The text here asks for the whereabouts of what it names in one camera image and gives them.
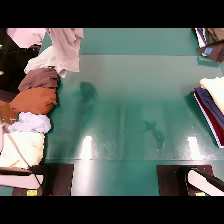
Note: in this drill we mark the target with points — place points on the pale grey garment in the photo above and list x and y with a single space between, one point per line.
68 45

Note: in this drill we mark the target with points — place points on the orange-brown garment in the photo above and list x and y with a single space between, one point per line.
35 100

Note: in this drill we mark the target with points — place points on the grey-brown garment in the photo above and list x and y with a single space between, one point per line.
40 78

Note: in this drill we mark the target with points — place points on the light blue garment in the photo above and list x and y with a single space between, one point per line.
31 122

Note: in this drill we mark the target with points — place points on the cream garment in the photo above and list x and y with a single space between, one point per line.
215 90
23 148

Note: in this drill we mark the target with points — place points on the red garment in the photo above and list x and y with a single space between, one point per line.
213 128

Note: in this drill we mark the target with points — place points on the black garment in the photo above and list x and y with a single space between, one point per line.
13 63

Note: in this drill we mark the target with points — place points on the pale pink garment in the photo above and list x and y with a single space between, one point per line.
25 36

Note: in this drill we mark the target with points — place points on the white and navy garment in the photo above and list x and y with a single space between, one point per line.
201 36

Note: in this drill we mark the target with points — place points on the dark brown garment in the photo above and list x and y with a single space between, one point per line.
215 51

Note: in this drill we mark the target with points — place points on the olive garment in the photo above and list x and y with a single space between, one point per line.
216 33

